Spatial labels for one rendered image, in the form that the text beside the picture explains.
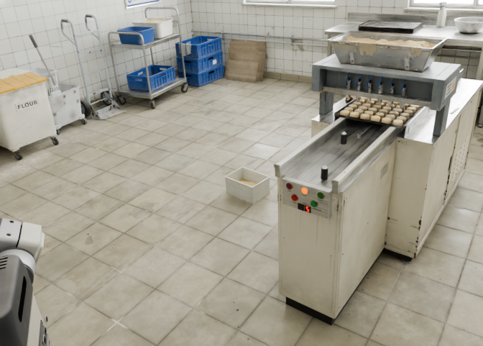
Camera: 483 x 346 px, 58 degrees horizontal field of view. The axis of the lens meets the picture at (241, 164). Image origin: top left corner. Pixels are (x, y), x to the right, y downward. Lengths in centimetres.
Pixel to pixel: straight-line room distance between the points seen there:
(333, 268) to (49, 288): 173
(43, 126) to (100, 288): 245
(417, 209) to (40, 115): 367
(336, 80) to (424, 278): 128
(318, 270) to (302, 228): 23
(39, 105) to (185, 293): 281
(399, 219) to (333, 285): 70
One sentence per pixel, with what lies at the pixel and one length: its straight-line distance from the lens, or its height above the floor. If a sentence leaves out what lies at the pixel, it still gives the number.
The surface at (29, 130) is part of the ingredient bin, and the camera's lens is 484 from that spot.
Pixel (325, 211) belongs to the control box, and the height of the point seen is 74.
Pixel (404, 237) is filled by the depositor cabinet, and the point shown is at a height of 21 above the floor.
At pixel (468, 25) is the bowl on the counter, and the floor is 97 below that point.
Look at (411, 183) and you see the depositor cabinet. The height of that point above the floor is 58.
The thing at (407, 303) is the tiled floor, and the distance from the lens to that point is 268.
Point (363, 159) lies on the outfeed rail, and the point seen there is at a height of 90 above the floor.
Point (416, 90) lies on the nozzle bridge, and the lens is 249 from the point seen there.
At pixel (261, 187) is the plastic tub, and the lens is 342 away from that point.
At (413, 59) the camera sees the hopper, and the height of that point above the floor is 125.
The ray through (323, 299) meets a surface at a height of 19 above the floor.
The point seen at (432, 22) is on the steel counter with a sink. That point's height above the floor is 91.
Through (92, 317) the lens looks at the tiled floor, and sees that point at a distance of 270.
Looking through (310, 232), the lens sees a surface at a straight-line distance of 213.
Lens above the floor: 182
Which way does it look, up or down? 27 degrees down
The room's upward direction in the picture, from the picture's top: 3 degrees counter-clockwise
